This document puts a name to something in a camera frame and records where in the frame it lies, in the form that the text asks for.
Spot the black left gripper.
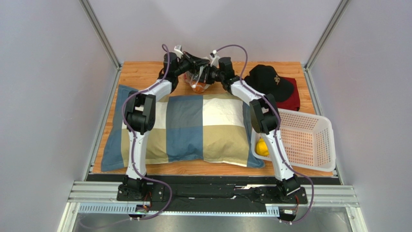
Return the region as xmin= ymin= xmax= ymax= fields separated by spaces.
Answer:
xmin=175 ymin=52 xmax=211 ymax=77

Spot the clear dotted zip bag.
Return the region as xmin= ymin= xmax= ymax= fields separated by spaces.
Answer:
xmin=183 ymin=65 xmax=211 ymax=93

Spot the yellow fake lemon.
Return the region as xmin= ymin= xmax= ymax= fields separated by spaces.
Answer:
xmin=255 ymin=138 xmax=270 ymax=157

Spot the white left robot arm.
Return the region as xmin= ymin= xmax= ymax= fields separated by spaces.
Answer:
xmin=119 ymin=52 xmax=210 ymax=197

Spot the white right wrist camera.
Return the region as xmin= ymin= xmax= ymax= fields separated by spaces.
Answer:
xmin=209 ymin=50 xmax=220 ymax=67

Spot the red folded cloth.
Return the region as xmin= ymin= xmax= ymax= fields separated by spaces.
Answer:
xmin=277 ymin=77 xmax=301 ymax=111

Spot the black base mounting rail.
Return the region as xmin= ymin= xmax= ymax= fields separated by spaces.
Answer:
xmin=116 ymin=183 xmax=310 ymax=204

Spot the white perforated plastic basket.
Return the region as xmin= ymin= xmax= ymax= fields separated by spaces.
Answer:
xmin=250 ymin=108 xmax=337 ymax=173

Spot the black baseball cap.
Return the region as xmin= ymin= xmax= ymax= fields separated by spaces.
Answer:
xmin=244 ymin=64 xmax=293 ymax=102

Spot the orange fake orange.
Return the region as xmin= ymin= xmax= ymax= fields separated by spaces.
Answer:
xmin=192 ymin=83 xmax=209 ymax=93

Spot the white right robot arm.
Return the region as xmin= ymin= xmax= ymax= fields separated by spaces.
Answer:
xmin=194 ymin=57 xmax=301 ymax=197

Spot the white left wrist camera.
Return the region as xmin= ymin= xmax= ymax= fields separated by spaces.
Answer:
xmin=174 ymin=45 xmax=184 ymax=58

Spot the blue beige checked pillow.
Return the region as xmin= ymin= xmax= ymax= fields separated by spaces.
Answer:
xmin=101 ymin=84 xmax=265 ymax=173

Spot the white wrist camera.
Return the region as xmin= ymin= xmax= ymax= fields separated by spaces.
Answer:
xmin=209 ymin=50 xmax=220 ymax=67
xmin=174 ymin=45 xmax=184 ymax=58

